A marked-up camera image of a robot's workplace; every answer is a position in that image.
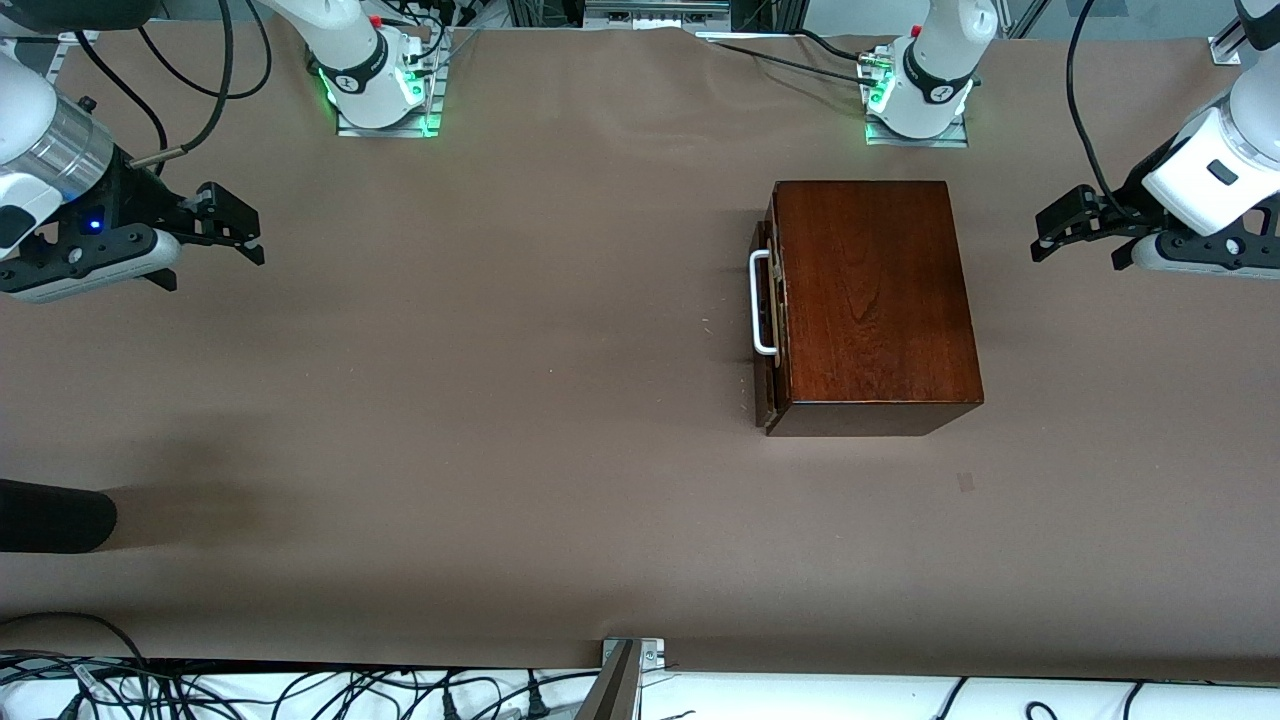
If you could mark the dark wooden drawer cabinet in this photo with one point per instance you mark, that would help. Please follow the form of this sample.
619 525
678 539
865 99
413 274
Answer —
870 290

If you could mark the brown paper table cover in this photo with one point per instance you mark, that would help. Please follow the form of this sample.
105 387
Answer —
500 300

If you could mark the aluminium post with bracket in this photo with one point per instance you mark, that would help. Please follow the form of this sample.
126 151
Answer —
615 685

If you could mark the small brown tape patch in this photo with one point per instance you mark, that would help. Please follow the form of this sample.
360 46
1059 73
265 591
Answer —
965 482

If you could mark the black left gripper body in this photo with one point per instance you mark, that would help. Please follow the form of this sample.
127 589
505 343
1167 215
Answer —
1126 203

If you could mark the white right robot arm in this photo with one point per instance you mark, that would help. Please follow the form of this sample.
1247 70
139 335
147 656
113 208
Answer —
360 60

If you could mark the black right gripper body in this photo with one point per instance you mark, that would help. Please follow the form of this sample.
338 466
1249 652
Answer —
136 199

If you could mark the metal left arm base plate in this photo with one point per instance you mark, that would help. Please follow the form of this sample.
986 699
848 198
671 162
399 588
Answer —
915 140

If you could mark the black cylinder object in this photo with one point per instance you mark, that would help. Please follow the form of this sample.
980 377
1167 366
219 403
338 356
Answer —
50 515

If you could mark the aluminium table frame rail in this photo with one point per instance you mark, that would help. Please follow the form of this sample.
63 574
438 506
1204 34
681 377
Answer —
75 38

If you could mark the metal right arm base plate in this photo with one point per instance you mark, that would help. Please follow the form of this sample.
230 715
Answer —
385 128

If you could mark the metal corner bracket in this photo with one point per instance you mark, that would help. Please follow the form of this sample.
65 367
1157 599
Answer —
1228 50

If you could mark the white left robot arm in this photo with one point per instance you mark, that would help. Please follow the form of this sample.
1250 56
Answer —
935 70

